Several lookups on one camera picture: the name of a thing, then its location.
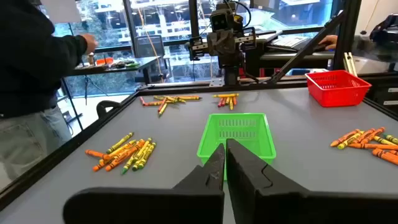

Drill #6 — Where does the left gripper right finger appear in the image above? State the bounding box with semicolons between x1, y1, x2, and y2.
226;139;398;224

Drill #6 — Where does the red plastic basket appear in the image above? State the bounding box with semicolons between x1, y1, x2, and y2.
304;69;373;108

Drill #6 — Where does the computer keyboard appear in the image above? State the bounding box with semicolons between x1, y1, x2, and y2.
269;35;309;50

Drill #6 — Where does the white panel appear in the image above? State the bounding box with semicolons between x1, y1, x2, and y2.
40;0;83;24

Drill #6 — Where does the black bag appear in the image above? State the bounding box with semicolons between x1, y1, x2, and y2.
369;13;398;44

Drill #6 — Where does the black tripod stand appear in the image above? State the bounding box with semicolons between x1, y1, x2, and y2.
81;74;109;106

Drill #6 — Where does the black drawer cabinet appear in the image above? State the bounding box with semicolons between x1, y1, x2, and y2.
371;82;398;108

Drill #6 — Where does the green plastic basket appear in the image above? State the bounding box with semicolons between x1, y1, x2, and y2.
196;112;277;181

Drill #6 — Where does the orange bowl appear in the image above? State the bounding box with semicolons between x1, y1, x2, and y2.
95;57;114;67

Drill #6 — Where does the black operator desk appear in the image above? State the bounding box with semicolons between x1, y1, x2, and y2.
244;29;338;78

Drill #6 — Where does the black table frame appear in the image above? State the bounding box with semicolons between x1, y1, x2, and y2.
0;74;398;212

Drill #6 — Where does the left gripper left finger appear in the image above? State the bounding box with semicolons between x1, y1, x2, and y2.
63;143;226;224

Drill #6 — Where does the person's hand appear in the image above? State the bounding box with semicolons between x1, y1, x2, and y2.
80;33;99;55
318;34;339;51

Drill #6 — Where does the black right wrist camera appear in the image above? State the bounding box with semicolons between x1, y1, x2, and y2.
209;8;236;32

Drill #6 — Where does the black curved bracket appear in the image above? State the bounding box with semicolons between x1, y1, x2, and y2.
96;100;121;119

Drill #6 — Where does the person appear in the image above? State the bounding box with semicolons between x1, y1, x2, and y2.
0;0;99;191

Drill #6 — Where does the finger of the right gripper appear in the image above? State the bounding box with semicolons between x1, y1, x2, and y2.
207;30;224;57
222;29;239;57

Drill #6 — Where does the black diagonal frame strut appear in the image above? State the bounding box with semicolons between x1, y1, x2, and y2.
266;11;346;85

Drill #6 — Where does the yellow orange crayon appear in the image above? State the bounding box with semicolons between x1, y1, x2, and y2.
102;139;137;161

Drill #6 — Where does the blue bin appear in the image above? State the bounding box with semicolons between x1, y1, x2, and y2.
284;68;312;77

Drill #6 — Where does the black vertical frame post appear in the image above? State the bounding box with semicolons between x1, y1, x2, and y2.
331;0;363;72

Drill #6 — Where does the grey office chair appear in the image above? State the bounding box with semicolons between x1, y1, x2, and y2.
133;34;172;82

